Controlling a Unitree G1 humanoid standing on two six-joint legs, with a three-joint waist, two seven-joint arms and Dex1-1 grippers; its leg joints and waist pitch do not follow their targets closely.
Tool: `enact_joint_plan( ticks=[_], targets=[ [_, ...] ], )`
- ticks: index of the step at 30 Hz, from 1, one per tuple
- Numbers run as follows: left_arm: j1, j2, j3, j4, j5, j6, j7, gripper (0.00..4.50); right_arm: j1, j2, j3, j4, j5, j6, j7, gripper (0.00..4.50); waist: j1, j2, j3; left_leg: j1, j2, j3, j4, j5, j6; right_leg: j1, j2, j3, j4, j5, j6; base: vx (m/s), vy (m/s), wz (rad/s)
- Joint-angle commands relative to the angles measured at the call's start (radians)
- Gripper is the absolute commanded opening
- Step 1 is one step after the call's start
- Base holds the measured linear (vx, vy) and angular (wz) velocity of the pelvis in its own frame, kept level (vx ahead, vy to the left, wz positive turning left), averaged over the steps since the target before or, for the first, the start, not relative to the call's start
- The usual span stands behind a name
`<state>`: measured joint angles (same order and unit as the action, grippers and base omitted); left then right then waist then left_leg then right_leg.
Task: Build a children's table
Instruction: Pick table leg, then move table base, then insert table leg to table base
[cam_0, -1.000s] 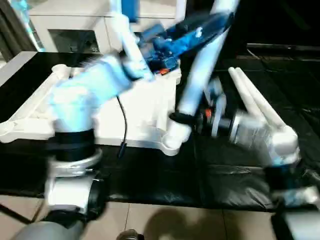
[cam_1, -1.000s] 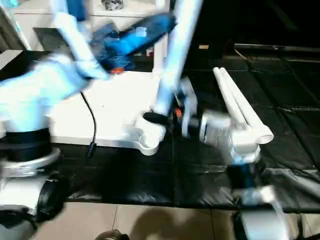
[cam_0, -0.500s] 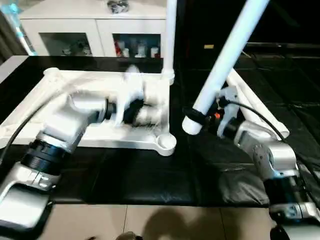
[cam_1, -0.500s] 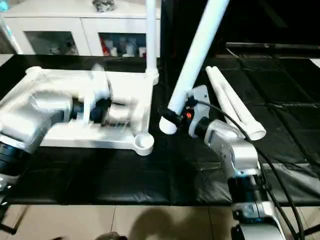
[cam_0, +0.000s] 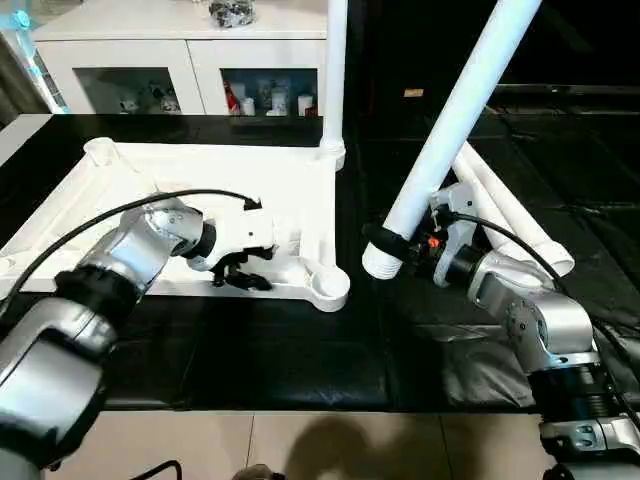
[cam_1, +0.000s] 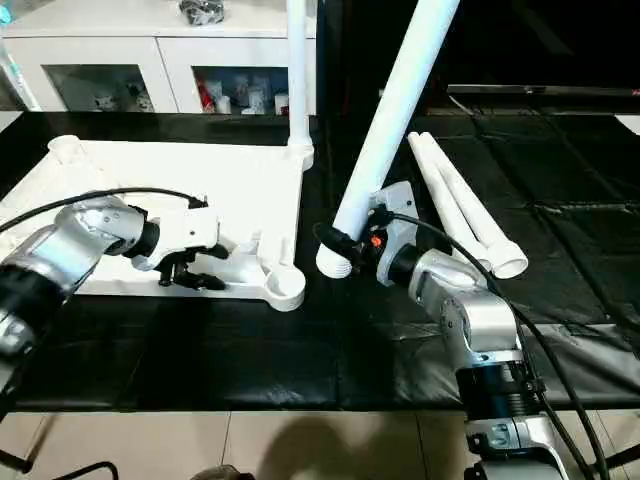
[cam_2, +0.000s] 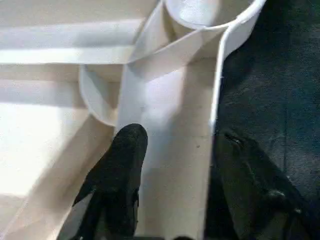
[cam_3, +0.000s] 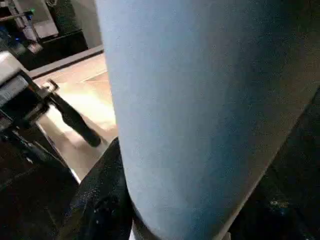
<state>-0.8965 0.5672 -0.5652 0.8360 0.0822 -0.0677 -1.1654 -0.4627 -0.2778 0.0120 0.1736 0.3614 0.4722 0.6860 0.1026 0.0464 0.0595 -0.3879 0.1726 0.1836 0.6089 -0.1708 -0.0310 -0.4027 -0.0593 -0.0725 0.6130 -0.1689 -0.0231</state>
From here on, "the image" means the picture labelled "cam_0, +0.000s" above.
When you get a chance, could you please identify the pale blue plastic sheet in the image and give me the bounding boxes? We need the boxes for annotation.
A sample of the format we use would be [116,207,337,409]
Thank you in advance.
[0,8,69,113]

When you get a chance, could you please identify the long black bar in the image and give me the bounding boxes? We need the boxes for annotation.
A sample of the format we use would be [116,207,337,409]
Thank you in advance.
[495,84,640,103]

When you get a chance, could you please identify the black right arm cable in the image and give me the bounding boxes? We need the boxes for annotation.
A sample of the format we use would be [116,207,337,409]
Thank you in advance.
[438,209,640,426]

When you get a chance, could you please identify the white glass-door cabinet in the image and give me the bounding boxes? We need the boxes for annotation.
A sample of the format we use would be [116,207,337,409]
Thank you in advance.
[30,0,332,117]

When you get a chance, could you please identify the white plastic table leg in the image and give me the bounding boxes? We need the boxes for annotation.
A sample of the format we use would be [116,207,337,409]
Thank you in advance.
[453,150,561,273]
[361,0,547,280]
[317,0,350,172]
[464,140,577,278]

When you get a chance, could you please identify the white plastic table top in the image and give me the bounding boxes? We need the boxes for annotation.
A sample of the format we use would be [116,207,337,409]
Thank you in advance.
[0,137,352,314]

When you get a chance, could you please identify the grey curtain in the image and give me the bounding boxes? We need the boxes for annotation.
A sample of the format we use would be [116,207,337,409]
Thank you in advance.
[0,40,43,127]

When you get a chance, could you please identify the black work mat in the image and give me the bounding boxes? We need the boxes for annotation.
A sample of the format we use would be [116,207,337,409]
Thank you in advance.
[0,105,640,413]

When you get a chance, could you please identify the dark rounded object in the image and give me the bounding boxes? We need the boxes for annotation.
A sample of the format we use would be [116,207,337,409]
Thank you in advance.
[234,464,287,480]

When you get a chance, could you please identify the black floor cable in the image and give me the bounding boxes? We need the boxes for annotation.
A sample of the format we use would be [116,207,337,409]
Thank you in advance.
[124,459,184,480]

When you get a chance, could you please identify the dark object on cabinet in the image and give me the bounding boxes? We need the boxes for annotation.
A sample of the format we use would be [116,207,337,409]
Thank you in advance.
[207,0,257,29]

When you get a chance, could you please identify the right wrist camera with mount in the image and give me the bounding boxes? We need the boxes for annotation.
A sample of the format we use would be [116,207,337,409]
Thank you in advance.
[429,181,492,251]

